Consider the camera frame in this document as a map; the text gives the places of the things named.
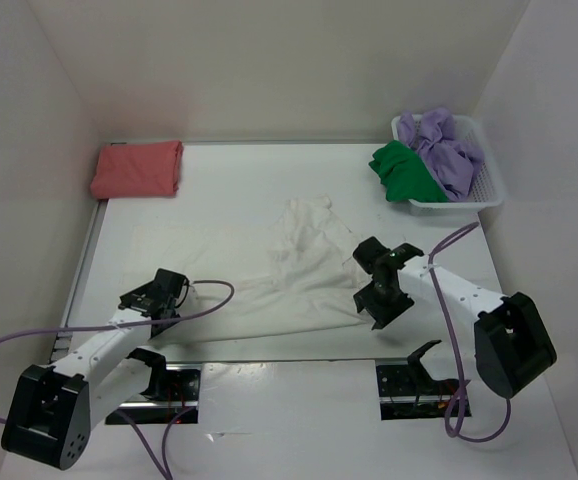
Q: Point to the cream white t shirt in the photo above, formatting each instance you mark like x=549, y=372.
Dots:
x=296, y=275

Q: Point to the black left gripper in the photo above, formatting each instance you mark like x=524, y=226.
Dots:
x=159, y=331

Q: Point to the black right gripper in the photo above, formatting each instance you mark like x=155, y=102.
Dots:
x=383, y=315

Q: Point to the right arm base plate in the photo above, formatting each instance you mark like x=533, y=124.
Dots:
x=405, y=395

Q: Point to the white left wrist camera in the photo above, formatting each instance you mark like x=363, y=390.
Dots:
x=190, y=299

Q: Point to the purple t shirt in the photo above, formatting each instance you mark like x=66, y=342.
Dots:
x=454, y=164

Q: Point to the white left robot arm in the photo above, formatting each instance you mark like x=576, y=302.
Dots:
x=56, y=407

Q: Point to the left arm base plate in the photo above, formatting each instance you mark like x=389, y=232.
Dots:
x=177, y=400

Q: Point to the red t shirt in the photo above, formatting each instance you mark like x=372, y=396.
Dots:
x=138, y=170

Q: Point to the white plastic basket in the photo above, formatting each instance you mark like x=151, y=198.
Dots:
x=488, y=188

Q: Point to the green t shirt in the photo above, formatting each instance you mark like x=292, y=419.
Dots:
x=404, y=175

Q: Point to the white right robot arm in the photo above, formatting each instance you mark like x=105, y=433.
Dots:
x=511, y=343

